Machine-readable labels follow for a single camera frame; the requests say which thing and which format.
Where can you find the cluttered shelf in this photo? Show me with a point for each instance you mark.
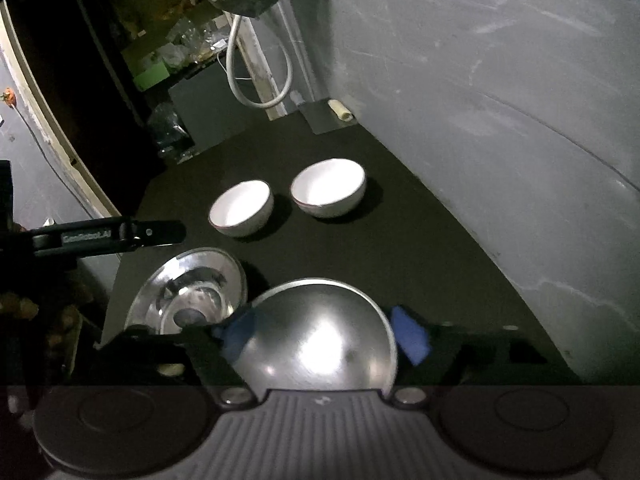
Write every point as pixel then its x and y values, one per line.
pixel 165 40

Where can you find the black plastic bag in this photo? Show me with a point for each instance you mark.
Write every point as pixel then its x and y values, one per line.
pixel 167 130

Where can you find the steel bowl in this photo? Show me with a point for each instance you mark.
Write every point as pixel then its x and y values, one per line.
pixel 320 330

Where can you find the white ceramic bowl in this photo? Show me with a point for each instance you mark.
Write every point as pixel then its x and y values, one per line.
pixel 240 207
pixel 327 187

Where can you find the dark cabinet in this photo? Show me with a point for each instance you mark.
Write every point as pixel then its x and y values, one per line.
pixel 210 105

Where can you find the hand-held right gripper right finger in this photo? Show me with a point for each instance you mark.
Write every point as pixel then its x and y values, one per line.
pixel 410 335

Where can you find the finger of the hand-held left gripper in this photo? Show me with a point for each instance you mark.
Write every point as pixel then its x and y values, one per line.
pixel 160 234

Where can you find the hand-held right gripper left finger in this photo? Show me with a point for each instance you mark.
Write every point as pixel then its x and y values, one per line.
pixel 235 334

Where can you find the cream paper roll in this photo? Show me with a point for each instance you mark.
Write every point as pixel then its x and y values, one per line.
pixel 341 111

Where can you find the steel plate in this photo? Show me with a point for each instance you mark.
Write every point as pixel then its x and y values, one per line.
pixel 200 285

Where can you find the orange plug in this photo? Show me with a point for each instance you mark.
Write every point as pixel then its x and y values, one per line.
pixel 9 96

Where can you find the grey flat sheet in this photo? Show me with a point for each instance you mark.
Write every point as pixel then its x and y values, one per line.
pixel 325 119

